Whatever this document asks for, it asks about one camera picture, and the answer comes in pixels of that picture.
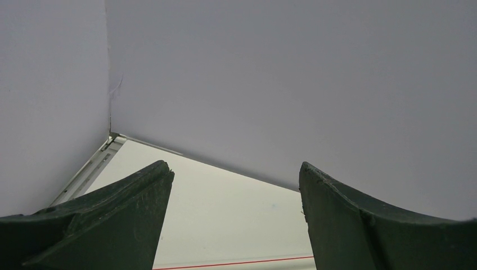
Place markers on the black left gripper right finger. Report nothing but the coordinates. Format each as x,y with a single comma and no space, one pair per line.
349,229

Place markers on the aluminium table edge rail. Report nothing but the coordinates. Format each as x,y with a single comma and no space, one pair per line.
88,173

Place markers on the white pvc pipe frame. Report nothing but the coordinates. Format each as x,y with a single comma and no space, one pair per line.
259,261

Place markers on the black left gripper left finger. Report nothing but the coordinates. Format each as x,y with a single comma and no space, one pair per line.
117,226

